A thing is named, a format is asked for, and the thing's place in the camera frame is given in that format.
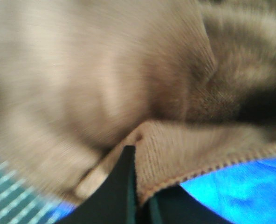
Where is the brown towel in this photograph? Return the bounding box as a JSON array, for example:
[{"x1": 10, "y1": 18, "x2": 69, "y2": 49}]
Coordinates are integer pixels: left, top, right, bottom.
[{"x1": 0, "y1": 0, "x2": 276, "y2": 204}]

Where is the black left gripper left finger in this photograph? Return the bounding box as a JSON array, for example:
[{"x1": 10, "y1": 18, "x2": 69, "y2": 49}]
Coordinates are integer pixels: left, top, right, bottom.
[{"x1": 61, "y1": 146, "x2": 137, "y2": 224}]

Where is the blue towel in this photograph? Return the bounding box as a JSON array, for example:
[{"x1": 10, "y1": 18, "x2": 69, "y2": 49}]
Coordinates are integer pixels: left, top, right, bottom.
[{"x1": 51, "y1": 156, "x2": 276, "y2": 224}]

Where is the teal striped towel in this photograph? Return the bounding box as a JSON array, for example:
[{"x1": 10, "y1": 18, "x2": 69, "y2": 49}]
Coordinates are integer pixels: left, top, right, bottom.
[{"x1": 0, "y1": 162, "x2": 62, "y2": 224}]

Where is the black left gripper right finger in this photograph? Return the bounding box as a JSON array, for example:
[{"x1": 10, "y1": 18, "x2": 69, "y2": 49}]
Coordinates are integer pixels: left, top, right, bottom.
[{"x1": 148, "y1": 186, "x2": 227, "y2": 224}]

